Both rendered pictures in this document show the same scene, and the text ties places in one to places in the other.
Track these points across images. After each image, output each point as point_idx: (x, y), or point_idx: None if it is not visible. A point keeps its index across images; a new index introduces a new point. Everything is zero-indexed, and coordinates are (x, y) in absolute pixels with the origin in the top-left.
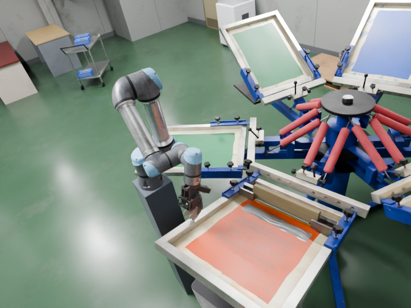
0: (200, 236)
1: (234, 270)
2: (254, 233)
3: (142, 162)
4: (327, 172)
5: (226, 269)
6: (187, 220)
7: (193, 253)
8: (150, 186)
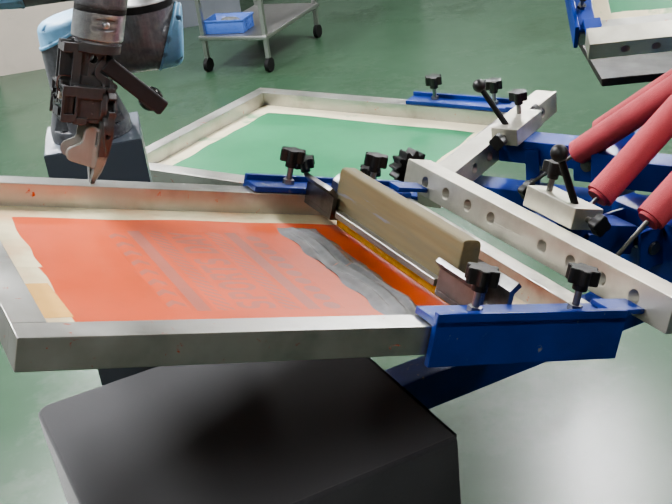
0: (82, 219)
1: (82, 275)
2: (244, 260)
3: (56, 38)
4: (645, 215)
5: (63, 268)
6: (73, 179)
7: (17, 228)
8: (72, 130)
